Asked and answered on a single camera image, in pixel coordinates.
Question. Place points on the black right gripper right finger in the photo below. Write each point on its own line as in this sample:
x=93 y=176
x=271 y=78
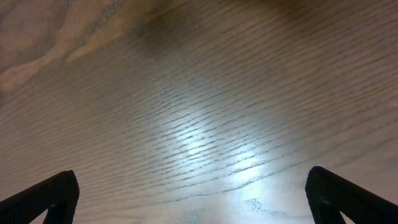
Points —
x=331 y=196

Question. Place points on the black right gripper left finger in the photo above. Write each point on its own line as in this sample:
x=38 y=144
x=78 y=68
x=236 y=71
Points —
x=57 y=196

